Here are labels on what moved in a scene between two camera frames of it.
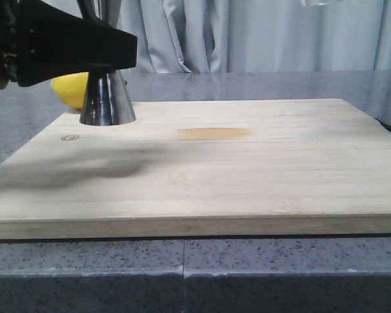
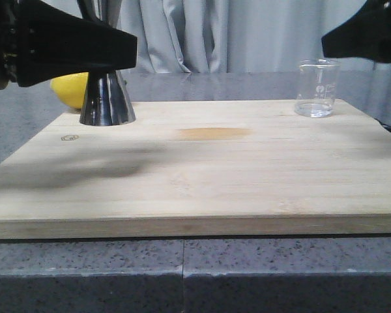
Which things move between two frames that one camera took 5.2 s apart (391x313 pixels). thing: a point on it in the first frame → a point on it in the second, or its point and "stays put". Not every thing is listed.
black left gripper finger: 53,42 stays put
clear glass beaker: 320,3 → 317,87
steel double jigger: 106,100 stays put
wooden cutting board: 204,169 stays put
